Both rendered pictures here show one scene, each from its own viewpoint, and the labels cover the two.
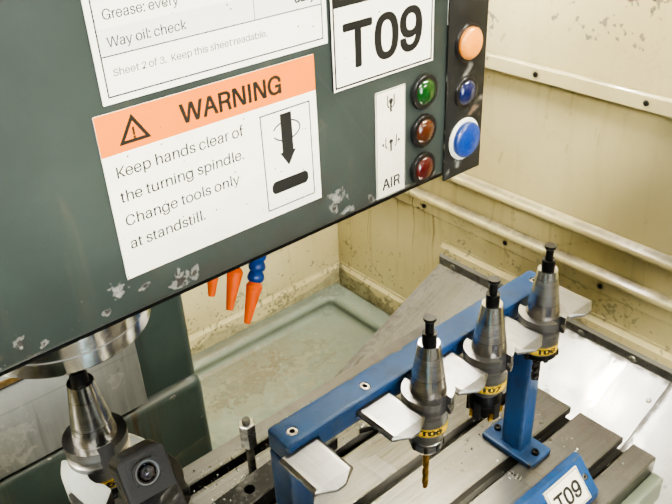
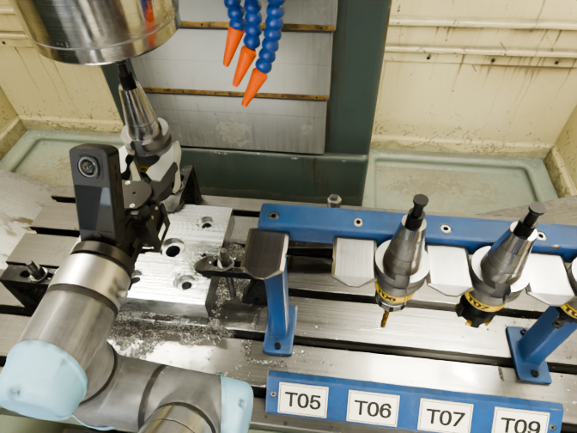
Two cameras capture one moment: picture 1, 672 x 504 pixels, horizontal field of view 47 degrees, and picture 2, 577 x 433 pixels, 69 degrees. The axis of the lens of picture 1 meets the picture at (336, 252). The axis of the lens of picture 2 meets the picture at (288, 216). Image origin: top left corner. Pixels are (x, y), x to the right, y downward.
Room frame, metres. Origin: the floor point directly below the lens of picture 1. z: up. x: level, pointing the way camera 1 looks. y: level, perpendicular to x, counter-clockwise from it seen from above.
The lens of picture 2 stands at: (0.39, -0.22, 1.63)
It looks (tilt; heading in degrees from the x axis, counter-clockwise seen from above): 49 degrees down; 48
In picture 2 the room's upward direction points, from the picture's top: 2 degrees counter-clockwise
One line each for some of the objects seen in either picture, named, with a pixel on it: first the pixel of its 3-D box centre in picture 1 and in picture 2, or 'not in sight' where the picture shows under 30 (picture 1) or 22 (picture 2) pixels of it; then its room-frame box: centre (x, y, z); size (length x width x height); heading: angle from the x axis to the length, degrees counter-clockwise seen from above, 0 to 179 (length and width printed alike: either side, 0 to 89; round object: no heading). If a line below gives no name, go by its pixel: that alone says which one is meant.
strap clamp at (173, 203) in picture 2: not in sight; (181, 196); (0.65, 0.42, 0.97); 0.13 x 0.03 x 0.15; 39
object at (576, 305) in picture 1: (566, 302); not in sight; (0.85, -0.31, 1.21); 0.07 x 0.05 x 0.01; 39
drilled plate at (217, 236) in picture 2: not in sight; (150, 253); (0.52, 0.34, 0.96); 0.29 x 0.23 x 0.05; 129
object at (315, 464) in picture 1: (320, 468); (264, 254); (0.58, 0.03, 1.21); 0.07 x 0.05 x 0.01; 39
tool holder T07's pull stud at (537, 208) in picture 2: (493, 290); (530, 219); (0.75, -0.19, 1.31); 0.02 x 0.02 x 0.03
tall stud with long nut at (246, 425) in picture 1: (250, 450); (332, 217); (0.85, 0.15, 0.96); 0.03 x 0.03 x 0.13
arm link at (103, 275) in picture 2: not in sight; (94, 283); (0.40, 0.11, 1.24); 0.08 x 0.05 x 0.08; 129
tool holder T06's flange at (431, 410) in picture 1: (427, 395); (400, 265); (0.68, -0.10, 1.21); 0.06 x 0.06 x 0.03
